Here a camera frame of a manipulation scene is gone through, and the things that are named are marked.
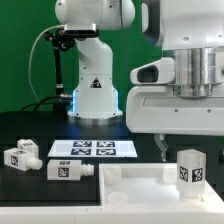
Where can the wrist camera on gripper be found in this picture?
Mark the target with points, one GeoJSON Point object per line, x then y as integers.
{"type": "Point", "coordinates": [159, 72]}

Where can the white square tabletop part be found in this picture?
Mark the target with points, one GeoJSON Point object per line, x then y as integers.
{"type": "Point", "coordinates": [152, 186]}

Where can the white L-shaped fence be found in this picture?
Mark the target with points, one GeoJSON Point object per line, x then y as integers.
{"type": "Point", "coordinates": [103, 215]}

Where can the white paper with tags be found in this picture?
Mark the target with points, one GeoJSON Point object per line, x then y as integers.
{"type": "Point", "coordinates": [92, 148]}

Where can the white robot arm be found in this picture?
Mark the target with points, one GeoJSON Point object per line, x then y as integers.
{"type": "Point", "coordinates": [181, 93]}

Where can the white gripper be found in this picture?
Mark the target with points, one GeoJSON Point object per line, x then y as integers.
{"type": "Point", "coordinates": [154, 109]}

